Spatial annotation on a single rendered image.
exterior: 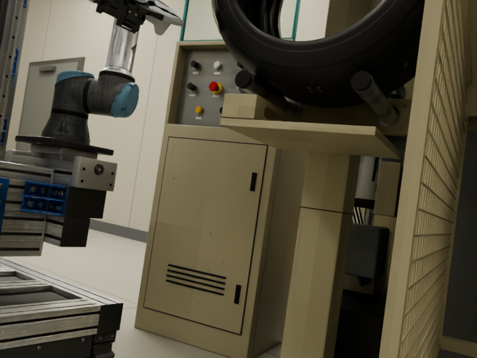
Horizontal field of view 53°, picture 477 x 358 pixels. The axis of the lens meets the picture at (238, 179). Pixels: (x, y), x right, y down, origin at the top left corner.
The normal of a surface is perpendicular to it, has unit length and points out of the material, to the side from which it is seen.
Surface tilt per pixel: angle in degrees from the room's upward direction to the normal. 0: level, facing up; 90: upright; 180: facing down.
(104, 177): 90
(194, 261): 90
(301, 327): 90
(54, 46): 90
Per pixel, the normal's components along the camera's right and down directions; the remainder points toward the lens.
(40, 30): -0.60, -0.12
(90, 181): 0.79, 0.09
